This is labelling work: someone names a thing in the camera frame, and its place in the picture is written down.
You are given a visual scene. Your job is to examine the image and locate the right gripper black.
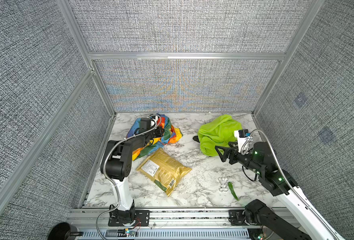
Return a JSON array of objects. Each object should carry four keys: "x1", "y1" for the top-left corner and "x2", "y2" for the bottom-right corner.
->
[{"x1": 215, "y1": 141, "x2": 264, "y2": 178}]

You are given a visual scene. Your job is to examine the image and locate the rainbow striped cloth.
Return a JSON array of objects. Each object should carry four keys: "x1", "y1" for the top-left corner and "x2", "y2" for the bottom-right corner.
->
[{"x1": 127, "y1": 114, "x2": 183, "y2": 161}]

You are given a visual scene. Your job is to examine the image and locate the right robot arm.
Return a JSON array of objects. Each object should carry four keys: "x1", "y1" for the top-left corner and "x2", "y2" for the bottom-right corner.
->
[{"x1": 215, "y1": 142, "x2": 343, "y2": 240}]

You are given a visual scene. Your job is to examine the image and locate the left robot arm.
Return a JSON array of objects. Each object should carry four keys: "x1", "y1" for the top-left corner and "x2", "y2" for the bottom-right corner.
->
[{"x1": 100, "y1": 114, "x2": 164, "y2": 226}]

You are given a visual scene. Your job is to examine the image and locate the black cloth piece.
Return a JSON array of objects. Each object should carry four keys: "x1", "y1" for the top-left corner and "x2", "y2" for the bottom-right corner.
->
[{"x1": 193, "y1": 136, "x2": 200, "y2": 143}]

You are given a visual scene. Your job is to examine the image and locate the lime green shorts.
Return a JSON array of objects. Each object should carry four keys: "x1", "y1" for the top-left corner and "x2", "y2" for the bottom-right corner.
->
[{"x1": 198, "y1": 115, "x2": 243, "y2": 157}]

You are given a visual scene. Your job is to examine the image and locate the clear plastic blister piece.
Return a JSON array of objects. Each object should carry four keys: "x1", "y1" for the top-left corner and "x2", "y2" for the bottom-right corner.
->
[{"x1": 218, "y1": 177, "x2": 229, "y2": 193}]

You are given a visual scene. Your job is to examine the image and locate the green chili pepper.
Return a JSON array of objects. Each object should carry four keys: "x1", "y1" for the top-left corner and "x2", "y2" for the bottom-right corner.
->
[{"x1": 228, "y1": 182, "x2": 239, "y2": 201}]

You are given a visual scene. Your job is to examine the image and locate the gold snack bag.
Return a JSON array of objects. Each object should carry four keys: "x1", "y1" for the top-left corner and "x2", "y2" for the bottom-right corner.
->
[{"x1": 136, "y1": 149, "x2": 192, "y2": 197}]

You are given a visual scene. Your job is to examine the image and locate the black round object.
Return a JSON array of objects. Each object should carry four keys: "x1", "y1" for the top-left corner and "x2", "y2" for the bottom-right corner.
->
[{"x1": 48, "y1": 222, "x2": 84, "y2": 240}]

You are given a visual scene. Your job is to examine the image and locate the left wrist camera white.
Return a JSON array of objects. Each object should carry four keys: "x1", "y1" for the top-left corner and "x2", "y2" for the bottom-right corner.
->
[{"x1": 148, "y1": 114, "x2": 162, "y2": 128}]

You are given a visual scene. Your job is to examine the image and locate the right arm metal conduit cable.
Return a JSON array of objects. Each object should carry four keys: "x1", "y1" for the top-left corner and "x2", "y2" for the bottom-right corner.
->
[{"x1": 241, "y1": 128, "x2": 345, "y2": 240}]

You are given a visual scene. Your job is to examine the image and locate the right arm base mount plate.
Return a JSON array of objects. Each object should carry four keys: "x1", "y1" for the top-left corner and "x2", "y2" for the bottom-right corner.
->
[{"x1": 228, "y1": 209, "x2": 256, "y2": 226}]

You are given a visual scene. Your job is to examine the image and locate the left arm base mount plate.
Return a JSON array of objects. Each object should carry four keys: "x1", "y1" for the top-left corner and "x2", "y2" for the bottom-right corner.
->
[{"x1": 108, "y1": 210, "x2": 150, "y2": 227}]

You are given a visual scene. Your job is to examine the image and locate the aluminium front rail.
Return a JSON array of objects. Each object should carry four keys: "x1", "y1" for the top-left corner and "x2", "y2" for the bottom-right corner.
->
[{"x1": 67, "y1": 208, "x2": 304, "y2": 240}]

